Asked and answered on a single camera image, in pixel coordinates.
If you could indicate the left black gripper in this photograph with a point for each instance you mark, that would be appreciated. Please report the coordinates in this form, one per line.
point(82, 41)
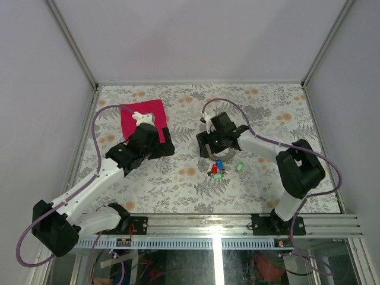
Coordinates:
point(164, 149)

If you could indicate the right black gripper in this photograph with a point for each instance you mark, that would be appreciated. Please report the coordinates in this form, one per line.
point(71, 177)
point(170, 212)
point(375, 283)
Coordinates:
point(204, 138)

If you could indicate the blue tag key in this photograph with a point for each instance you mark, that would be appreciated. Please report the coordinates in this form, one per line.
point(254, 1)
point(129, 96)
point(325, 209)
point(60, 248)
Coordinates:
point(219, 164)

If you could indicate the red tag key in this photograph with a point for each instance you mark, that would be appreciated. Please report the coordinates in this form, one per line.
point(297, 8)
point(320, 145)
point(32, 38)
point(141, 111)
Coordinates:
point(213, 171)

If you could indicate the green tag key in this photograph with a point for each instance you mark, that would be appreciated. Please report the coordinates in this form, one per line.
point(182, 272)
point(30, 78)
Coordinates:
point(219, 176)
point(239, 166)

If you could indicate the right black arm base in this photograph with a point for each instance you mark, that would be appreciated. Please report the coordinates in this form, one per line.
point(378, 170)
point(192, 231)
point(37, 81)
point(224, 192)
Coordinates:
point(268, 225)

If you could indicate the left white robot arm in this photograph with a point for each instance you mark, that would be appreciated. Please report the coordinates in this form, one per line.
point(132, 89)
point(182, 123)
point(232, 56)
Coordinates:
point(62, 222)

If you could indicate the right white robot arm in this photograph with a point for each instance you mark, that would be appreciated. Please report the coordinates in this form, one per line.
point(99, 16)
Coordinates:
point(299, 169)

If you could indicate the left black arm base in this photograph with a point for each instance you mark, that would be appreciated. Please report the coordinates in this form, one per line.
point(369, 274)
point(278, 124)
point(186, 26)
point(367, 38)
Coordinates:
point(134, 226)

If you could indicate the red cloth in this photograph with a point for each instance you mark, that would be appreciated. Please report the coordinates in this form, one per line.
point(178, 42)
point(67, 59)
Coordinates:
point(151, 112)

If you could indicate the floral table mat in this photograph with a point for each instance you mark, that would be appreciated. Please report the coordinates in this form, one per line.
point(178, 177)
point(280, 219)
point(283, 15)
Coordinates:
point(201, 177)

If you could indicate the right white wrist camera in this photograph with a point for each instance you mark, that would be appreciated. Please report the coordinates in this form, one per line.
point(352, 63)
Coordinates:
point(206, 119)

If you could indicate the aluminium front rail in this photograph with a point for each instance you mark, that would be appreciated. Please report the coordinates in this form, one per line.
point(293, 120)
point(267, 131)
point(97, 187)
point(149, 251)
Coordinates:
point(230, 231)

